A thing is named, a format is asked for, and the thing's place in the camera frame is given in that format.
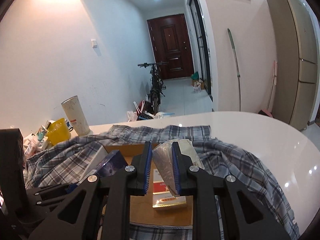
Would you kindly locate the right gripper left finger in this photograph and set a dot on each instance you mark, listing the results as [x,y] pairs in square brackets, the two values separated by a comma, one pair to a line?
[99,207]

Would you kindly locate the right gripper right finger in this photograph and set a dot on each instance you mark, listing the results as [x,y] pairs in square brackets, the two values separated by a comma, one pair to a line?
[223,208]

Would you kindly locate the red white cigarette carton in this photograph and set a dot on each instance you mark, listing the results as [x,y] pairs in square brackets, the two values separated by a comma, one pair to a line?
[162,197]

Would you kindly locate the silver foil packet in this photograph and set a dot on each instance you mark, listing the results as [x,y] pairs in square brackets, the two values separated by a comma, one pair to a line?
[162,157]

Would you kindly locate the blue plaid cloth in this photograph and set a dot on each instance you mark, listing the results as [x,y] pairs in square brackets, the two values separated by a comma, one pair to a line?
[66,163]

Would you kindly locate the pile of small packages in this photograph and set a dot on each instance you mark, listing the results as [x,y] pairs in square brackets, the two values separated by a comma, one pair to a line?
[36,142]

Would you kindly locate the open cardboard tray box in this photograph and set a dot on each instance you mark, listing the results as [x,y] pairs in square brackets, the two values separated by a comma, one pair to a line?
[138,194]

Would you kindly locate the yellow plastic cup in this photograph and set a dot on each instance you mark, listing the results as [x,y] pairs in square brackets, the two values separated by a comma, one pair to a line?
[58,132]

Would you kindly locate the beige speckled tumbler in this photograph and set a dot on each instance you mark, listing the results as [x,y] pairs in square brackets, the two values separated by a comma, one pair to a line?
[75,115]

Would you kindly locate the bags beside bicycle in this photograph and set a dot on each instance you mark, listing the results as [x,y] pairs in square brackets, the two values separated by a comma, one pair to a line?
[144,111]

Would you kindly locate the boxes on hallway floor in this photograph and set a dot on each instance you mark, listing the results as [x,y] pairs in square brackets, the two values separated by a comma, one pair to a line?
[198,83]

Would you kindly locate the black bicycle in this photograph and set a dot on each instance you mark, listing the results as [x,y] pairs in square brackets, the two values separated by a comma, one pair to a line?
[156,84]

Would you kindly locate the dark red entrance door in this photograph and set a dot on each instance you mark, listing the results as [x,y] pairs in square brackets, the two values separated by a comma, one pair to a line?
[171,46]

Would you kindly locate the beige refrigerator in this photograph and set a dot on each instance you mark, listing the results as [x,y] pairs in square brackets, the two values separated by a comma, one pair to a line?
[297,62]

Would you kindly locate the black framed glass door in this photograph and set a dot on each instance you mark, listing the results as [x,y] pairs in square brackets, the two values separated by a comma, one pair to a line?
[202,45]

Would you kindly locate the pink broom handle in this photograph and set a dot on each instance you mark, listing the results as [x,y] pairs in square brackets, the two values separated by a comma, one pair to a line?
[267,112]

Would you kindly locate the white wall switch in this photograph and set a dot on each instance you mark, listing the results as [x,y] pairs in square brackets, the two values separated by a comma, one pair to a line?
[94,44]

